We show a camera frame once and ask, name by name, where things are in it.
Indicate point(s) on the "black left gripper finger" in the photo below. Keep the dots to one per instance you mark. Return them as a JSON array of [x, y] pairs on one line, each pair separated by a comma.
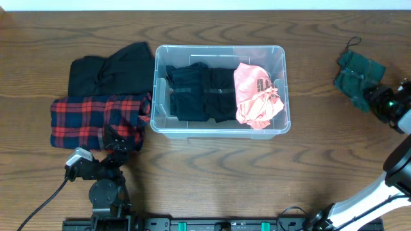
[[115, 141], [102, 136]]

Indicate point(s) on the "black folded shirt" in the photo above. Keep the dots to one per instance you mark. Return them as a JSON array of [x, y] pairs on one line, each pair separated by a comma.
[[128, 71]]

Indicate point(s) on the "red navy plaid shirt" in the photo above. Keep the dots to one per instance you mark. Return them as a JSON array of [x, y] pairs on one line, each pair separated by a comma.
[[79, 121]]

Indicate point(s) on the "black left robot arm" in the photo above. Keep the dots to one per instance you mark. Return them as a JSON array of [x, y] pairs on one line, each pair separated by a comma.
[[111, 206]]

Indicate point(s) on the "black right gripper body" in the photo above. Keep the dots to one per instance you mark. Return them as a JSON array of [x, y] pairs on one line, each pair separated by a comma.
[[381, 102]]

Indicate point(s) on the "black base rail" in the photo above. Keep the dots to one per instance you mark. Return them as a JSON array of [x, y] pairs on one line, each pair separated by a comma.
[[165, 224]]

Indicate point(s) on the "pink t-shirt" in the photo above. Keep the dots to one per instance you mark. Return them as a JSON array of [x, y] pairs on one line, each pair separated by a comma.
[[257, 99]]

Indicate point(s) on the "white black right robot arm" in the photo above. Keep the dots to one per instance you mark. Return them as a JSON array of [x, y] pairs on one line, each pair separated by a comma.
[[391, 190]]

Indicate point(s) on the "black garment with tape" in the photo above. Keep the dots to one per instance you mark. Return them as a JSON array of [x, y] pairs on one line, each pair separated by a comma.
[[219, 98]]

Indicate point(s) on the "clear plastic storage container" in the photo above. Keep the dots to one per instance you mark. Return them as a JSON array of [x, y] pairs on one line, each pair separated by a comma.
[[271, 58]]

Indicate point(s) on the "dark green garment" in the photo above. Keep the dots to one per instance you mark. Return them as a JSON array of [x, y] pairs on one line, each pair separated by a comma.
[[357, 75]]

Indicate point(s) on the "dark navy garment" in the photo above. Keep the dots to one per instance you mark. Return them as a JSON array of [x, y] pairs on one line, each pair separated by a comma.
[[186, 98]]

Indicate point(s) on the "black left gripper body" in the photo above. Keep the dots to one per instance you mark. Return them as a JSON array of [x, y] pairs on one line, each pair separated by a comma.
[[112, 165]]

